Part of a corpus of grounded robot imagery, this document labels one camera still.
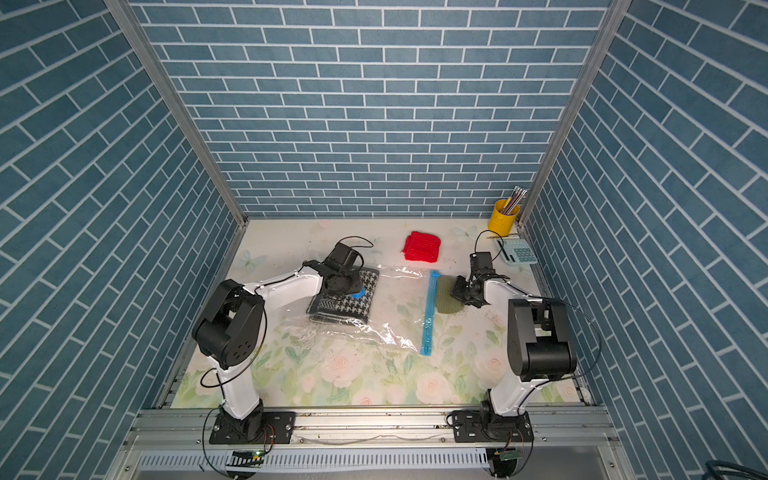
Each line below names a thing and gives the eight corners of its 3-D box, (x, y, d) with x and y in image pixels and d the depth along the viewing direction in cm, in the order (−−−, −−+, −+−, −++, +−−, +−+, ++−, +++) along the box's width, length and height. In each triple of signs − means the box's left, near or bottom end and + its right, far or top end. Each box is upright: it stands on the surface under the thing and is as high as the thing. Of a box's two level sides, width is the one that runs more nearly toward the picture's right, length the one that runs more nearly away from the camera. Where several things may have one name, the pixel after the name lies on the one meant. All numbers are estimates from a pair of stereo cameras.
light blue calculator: (499, 267, 109) (502, 261, 106) (493, 244, 116) (496, 238, 113) (535, 267, 109) (539, 261, 106) (527, 244, 116) (530, 238, 113)
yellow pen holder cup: (490, 236, 119) (497, 216, 110) (485, 219, 125) (492, 199, 116) (513, 236, 119) (522, 216, 110) (508, 219, 125) (516, 199, 116)
